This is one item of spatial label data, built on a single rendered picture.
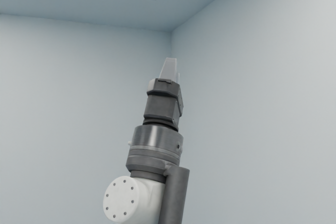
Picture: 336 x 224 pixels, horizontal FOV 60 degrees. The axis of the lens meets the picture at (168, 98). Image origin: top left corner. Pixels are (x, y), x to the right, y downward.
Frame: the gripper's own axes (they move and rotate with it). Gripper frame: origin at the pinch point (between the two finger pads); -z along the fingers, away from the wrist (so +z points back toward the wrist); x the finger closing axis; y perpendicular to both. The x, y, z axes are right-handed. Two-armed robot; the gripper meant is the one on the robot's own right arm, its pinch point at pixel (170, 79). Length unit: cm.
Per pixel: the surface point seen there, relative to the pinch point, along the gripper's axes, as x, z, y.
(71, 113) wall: -291, -91, 185
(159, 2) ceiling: -196, -203, 74
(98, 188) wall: -345, -9, 142
